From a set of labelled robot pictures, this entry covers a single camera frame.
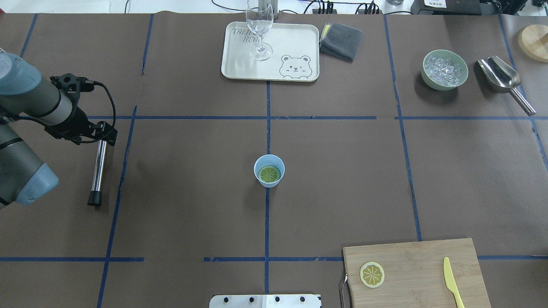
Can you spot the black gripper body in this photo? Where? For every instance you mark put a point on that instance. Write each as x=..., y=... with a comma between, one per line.
x=78, y=122

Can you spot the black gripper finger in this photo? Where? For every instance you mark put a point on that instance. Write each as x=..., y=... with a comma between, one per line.
x=106, y=133

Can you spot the light blue plastic cup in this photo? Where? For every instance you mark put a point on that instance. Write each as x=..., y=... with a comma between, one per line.
x=269, y=159

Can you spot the lemon slice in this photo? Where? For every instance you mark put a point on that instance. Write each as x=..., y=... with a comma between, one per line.
x=269, y=174
x=372, y=274

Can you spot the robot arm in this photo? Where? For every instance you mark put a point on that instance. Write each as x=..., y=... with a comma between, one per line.
x=53, y=103

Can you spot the clear wine glass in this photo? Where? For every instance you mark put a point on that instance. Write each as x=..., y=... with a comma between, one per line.
x=259, y=17

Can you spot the cream bear serving tray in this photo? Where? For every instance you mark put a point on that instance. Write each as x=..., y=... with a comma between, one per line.
x=295, y=53

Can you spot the black power strip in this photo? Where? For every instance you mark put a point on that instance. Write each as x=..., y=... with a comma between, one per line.
x=325, y=8

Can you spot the dark grey folded cloth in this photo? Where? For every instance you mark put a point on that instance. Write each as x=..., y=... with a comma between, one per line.
x=341, y=41

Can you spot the green bowl of ice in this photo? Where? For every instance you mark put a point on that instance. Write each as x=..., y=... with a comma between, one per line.
x=444, y=70

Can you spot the wooden cutting board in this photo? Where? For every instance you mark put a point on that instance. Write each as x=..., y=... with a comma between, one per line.
x=414, y=275

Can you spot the yellow plastic knife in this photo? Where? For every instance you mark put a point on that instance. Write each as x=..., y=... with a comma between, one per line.
x=450, y=282

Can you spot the metal ice scoop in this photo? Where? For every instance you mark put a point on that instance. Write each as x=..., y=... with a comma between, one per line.
x=502, y=78

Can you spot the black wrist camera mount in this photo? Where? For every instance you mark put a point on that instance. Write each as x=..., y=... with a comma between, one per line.
x=72, y=86

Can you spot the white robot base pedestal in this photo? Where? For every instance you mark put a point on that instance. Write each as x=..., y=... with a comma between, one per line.
x=266, y=301

